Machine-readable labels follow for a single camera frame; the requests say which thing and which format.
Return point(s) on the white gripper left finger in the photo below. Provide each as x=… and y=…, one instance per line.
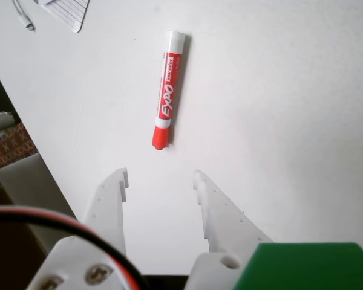
x=106, y=211

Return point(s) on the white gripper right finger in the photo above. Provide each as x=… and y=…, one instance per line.
x=224, y=220

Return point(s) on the red Expo marker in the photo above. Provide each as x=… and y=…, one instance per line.
x=169, y=90

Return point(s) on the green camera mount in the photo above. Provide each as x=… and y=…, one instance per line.
x=305, y=269

